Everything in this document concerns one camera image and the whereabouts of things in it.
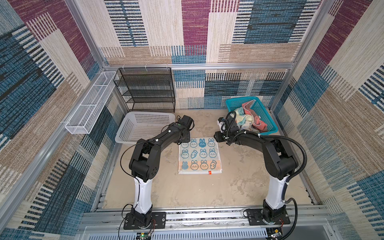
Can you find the pink red towel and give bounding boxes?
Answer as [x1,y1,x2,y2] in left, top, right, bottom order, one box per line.
[242,100,268,133]

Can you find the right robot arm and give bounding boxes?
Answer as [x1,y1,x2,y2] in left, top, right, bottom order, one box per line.
[214,117,299,225]

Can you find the blue bunny towel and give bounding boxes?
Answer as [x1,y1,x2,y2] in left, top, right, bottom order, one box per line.
[178,138,222,175]

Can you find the white wire wall basket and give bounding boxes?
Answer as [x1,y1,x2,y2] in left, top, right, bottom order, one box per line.
[65,72,117,135]

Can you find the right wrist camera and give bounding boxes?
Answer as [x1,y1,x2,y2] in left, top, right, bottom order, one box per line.
[218,117,227,133]

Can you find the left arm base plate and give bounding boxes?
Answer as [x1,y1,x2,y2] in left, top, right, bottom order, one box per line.
[123,212,167,230]

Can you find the yellow green towel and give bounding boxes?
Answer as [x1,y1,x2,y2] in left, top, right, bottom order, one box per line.
[235,107,254,130]

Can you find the teal plastic basket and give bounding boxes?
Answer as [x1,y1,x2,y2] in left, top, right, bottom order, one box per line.
[225,96,279,135]

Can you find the black wire shelf rack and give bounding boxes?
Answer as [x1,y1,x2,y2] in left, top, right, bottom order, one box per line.
[114,68,176,113]

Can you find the white plastic basket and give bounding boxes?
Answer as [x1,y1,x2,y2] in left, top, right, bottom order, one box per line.
[115,112,176,144]

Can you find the aluminium front rail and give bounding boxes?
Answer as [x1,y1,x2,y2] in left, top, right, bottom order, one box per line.
[77,205,333,234]

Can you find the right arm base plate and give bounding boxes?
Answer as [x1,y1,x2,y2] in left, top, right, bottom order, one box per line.
[243,207,291,226]

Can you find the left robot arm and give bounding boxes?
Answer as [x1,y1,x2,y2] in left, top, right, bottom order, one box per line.
[129,115,195,225]

